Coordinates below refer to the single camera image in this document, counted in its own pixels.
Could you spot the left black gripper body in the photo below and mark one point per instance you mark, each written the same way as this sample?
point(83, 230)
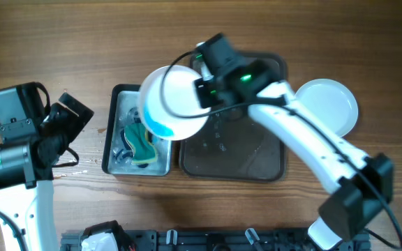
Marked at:
point(58, 125)

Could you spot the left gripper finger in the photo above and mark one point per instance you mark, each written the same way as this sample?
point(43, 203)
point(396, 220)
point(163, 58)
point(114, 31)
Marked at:
point(75, 106)
point(76, 125)

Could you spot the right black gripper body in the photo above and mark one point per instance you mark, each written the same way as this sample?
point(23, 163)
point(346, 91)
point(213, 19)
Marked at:
point(210, 92)

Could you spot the green yellow sponge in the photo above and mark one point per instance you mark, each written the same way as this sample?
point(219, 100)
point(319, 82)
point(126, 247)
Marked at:
point(137, 137)

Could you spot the white plate blue streak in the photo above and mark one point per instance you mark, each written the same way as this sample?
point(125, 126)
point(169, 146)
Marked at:
point(166, 102)

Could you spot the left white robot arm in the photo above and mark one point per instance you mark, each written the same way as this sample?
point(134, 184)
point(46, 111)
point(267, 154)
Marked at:
point(33, 140)

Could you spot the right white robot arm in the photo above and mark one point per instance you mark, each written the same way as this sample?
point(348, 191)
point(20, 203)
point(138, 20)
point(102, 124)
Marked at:
point(360, 186)

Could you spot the black soapy water tray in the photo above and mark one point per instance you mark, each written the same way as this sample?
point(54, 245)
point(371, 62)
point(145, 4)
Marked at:
point(117, 155)

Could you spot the brown serving tray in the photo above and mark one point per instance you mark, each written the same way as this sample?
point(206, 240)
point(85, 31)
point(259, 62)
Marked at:
point(230, 146)

